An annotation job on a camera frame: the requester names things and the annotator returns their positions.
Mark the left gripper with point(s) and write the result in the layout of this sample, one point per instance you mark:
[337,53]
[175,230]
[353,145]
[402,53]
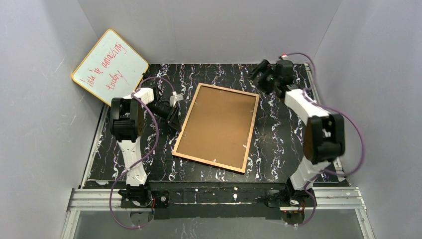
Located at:
[172,115]

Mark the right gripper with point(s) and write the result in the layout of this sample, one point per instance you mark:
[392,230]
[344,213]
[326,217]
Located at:
[261,75]

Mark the wooden picture frame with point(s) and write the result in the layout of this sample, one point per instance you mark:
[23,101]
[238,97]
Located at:
[211,163]

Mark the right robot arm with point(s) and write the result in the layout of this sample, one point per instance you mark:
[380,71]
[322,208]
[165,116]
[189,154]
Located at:
[324,139]

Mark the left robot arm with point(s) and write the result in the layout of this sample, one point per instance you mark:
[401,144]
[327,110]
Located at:
[127,122]

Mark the white board yellow rim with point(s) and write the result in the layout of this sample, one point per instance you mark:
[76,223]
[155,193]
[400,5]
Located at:
[112,69]

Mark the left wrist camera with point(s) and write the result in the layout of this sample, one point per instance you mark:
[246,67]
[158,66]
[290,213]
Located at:
[174,98]

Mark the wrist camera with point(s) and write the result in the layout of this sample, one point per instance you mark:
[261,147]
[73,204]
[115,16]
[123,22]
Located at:
[174,98]
[285,57]

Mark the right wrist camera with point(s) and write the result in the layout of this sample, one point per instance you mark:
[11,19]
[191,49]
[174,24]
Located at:
[285,57]

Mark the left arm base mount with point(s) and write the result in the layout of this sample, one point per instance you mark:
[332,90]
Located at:
[141,199]

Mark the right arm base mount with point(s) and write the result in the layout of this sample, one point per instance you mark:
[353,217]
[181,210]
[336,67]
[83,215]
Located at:
[283,198]

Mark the aluminium rail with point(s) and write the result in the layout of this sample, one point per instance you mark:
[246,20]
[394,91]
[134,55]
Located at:
[218,201]

